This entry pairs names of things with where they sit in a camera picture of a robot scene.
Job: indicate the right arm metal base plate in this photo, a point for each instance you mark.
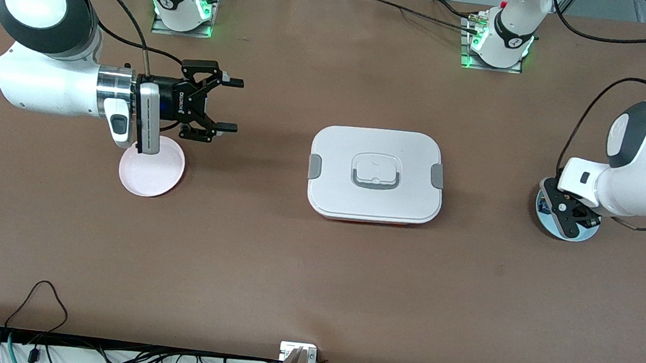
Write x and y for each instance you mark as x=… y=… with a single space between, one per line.
x=211 y=16

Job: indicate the pink round plate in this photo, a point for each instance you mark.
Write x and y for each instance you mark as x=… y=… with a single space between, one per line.
x=148 y=179

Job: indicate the light blue round plate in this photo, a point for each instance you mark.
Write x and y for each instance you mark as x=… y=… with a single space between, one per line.
x=587 y=234

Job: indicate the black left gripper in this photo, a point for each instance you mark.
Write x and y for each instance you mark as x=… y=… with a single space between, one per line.
x=588 y=222

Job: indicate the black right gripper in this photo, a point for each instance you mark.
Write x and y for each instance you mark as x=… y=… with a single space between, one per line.
x=175 y=102

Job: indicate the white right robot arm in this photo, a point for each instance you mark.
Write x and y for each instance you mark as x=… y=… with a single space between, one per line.
x=42 y=83

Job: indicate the small white box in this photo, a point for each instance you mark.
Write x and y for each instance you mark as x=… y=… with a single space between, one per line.
x=290 y=348

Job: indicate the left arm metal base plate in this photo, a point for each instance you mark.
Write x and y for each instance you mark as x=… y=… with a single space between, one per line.
x=465 y=62

